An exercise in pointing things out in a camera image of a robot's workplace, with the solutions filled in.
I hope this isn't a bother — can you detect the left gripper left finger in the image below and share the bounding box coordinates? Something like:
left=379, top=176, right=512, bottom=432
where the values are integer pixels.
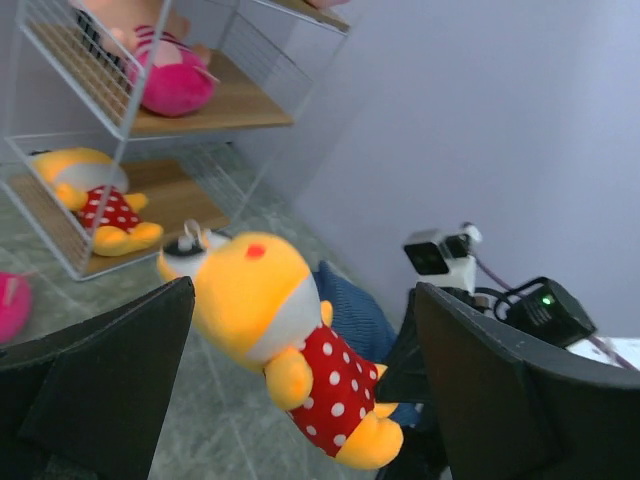
left=1, top=277, right=195, bottom=479

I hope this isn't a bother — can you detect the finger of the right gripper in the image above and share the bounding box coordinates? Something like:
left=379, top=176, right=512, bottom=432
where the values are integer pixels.
left=375, top=289, right=431, bottom=404

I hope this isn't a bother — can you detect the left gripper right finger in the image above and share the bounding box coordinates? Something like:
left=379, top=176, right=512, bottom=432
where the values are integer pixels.
left=415, top=283, right=639, bottom=480

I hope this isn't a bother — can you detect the orange bear plush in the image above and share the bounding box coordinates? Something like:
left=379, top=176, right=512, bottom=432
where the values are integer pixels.
left=157, top=221, right=404, bottom=470
left=31, top=147, right=164, bottom=257

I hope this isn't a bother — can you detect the pink striped doll front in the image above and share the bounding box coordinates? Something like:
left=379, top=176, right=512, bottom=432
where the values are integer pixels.
left=70, top=0, right=219, bottom=117

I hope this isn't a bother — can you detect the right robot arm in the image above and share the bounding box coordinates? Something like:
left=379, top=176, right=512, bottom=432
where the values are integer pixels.
left=375, top=277, right=639, bottom=403

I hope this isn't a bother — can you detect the blue checkered cloth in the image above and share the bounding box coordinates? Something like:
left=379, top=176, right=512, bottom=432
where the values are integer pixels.
left=312, top=259, right=426, bottom=431

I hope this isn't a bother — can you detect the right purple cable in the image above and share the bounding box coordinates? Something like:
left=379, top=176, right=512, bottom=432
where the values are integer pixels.
left=472, top=249, right=639, bottom=371

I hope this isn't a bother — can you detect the white wire wooden shelf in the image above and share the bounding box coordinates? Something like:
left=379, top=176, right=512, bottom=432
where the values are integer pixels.
left=1, top=1, right=350, bottom=281

